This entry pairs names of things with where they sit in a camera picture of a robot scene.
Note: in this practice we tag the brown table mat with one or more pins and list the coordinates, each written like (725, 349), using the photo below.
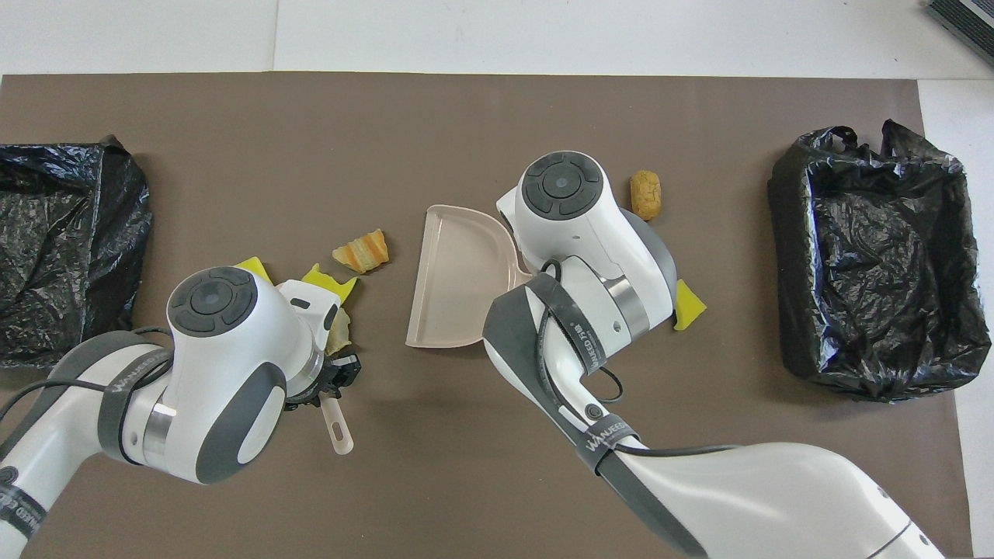
(466, 116)

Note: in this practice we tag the beige brush black bristles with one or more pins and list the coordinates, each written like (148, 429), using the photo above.
(339, 435)

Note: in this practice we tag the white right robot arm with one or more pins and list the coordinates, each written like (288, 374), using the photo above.
(590, 233)

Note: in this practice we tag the yellow notched sponge piece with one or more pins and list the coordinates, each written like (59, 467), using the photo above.
(322, 278)

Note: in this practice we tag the orange striped food piece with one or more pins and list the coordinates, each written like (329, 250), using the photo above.
(361, 252)

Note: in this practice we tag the dark grey ribbed device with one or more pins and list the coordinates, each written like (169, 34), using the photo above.
(967, 19)

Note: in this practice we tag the yellow blocky sponge piece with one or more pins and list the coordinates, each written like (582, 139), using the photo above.
(255, 269)

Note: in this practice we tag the brown oblong bread roll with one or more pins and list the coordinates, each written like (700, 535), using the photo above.
(645, 196)

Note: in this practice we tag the open bin black bag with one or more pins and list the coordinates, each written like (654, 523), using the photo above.
(877, 256)

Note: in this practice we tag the yellow wedge sponge piece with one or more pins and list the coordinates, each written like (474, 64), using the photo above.
(689, 307)

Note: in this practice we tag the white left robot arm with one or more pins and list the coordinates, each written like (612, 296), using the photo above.
(217, 357)

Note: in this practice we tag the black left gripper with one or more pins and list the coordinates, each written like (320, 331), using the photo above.
(342, 371)

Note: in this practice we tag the beige plastic dustpan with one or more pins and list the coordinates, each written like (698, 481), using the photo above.
(458, 279)

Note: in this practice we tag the bin covered black bag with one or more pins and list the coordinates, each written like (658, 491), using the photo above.
(78, 233)

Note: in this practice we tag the pale translucent piece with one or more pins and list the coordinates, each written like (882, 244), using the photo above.
(339, 330)

